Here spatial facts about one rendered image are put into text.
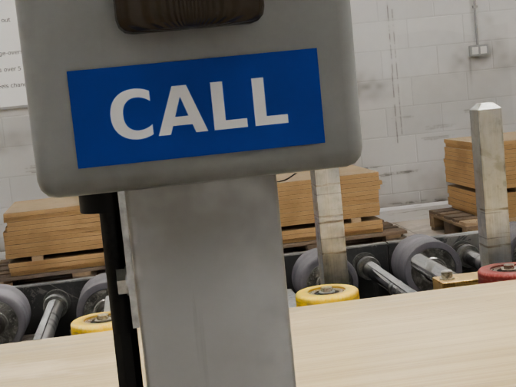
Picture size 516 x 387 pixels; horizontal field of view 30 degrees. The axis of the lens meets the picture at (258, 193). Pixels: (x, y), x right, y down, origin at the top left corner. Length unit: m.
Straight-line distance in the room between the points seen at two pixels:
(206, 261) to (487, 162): 1.19
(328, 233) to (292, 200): 4.86
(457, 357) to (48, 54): 0.76
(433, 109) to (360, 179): 1.61
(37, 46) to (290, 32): 0.05
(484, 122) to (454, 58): 6.40
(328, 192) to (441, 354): 0.46
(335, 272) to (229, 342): 1.14
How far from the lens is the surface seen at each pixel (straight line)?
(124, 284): 0.23
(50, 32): 0.20
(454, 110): 7.79
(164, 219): 0.22
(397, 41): 7.67
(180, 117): 0.20
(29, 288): 1.88
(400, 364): 0.92
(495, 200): 1.41
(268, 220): 0.22
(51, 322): 1.67
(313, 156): 0.21
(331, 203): 1.34
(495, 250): 1.42
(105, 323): 1.17
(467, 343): 0.98
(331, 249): 1.35
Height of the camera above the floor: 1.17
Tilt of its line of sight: 6 degrees down
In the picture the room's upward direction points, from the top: 6 degrees counter-clockwise
